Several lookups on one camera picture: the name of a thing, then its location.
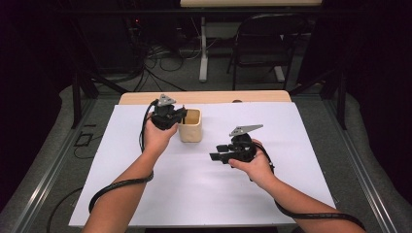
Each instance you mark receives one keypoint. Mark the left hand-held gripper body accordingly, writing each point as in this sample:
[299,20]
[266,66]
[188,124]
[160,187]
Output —
[163,116]

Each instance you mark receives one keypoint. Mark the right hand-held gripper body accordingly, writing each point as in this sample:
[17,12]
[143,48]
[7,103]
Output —
[241,149]

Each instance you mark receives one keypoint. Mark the beige square pen holder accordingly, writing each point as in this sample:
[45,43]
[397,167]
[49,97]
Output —
[191,134]

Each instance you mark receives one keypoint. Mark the person's left hand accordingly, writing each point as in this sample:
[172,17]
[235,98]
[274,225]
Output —
[157,140]

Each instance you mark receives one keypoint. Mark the person's right hand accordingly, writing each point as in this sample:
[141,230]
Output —
[259,170]

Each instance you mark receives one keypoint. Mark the wooden table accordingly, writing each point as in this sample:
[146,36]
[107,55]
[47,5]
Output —
[210,96]

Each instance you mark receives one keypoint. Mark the white board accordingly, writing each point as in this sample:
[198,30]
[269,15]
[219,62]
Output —
[200,194]

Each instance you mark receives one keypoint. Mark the white desk leg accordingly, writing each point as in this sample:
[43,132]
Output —
[203,58]

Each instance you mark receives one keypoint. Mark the white desk foot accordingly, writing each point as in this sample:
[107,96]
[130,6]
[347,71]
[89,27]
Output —
[279,73]

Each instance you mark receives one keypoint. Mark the black metal stand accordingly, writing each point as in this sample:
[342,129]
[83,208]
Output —
[340,97]
[77,97]

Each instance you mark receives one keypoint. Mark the black folding chair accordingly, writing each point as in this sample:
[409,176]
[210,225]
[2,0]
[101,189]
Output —
[268,32]

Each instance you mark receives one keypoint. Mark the light wooden desk top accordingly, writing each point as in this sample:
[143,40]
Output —
[249,3]

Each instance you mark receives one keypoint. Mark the aluminium floor rail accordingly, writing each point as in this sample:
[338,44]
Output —
[55,161]
[359,161]

